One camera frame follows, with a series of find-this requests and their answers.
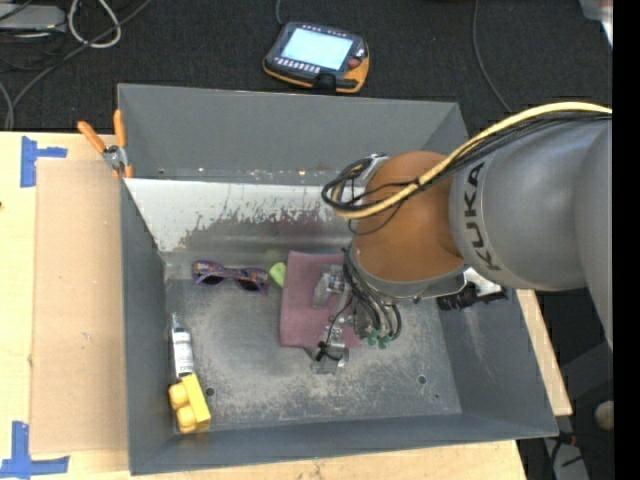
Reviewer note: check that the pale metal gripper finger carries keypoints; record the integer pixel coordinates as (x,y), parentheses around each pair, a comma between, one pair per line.
(332,353)
(327,285)

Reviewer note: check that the mauve cloth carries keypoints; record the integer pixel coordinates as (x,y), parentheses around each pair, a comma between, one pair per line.
(300,308)

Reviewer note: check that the small light green piece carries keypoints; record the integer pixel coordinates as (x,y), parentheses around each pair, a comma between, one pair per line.
(278,273)

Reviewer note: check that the grey metal bin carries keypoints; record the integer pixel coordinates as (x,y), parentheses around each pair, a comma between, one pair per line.
(260,358)

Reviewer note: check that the purple sunglasses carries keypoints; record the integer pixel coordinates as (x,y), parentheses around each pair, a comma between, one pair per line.
(235,275)

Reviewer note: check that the yellow toy building block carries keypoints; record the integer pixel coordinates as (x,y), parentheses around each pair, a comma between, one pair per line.
(192,403)

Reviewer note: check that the white tube with label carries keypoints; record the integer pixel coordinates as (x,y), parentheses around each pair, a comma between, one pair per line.
(182,348)

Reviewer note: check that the brown cardboard board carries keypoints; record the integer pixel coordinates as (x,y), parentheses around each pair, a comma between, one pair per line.
(75,293)

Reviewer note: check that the black cylinder on white bracket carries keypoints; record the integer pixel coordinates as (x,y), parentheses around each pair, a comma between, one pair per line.
(462,299)

